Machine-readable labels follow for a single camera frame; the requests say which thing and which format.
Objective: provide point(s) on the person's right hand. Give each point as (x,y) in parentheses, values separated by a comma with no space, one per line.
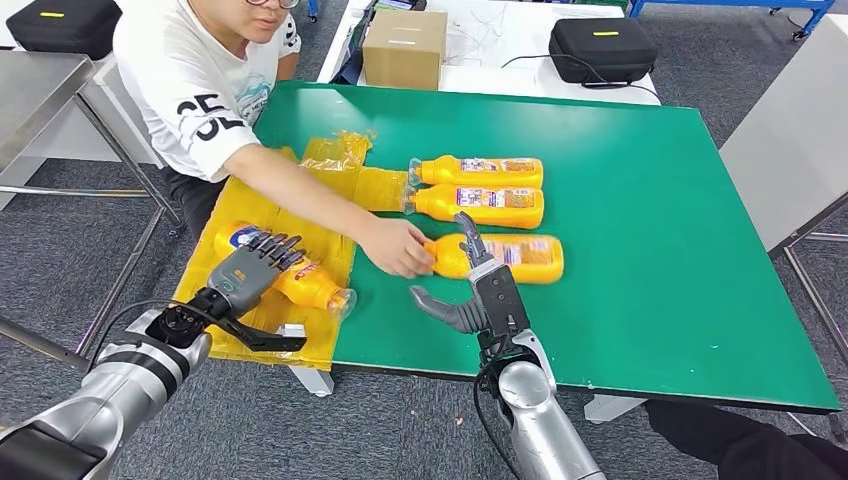
(394,248)

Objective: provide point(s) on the white table leg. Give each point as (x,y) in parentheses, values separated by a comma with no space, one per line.
(311,381)
(613,409)

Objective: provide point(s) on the cardboard box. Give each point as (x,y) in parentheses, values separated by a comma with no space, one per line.
(404,50)

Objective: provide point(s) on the light grey table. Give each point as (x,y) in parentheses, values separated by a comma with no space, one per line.
(782,139)

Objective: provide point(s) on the white table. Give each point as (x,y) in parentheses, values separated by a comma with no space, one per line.
(503,78)

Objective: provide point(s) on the steel frame table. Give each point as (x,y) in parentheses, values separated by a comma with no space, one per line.
(33,99)

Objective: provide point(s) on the black fabric object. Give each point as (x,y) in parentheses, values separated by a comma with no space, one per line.
(762,450)

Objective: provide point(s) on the person's right forearm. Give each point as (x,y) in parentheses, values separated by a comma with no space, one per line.
(298,192)

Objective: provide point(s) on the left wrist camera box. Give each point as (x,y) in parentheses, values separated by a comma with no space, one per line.
(272,341)

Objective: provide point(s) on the yellow taped mat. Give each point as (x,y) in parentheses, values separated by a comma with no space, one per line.
(311,331)

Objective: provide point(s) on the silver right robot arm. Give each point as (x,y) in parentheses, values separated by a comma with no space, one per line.
(543,424)

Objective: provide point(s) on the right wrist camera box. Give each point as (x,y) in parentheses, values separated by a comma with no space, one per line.
(500,301)

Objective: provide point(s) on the dark blue folder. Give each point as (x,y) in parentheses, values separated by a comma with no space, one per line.
(351,63)

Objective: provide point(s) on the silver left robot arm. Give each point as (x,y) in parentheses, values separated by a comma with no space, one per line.
(119,391)

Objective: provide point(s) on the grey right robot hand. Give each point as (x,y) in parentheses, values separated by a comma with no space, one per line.
(457,318)

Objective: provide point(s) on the person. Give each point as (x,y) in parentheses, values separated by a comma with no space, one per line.
(192,86)

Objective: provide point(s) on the orange detergent bottle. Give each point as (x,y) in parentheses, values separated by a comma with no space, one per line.
(308,288)
(530,258)
(480,172)
(480,206)

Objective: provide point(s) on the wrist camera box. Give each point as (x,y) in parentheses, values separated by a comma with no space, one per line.
(272,341)
(500,301)

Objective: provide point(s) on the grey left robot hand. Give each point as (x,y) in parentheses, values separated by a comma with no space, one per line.
(242,278)

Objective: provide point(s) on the green table mat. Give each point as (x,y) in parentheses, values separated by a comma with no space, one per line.
(629,232)

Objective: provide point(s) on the black carrying case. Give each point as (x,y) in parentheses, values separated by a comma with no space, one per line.
(601,52)
(63,30)

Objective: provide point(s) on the person's left forearm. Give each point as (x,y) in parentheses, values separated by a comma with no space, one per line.
(287,66)

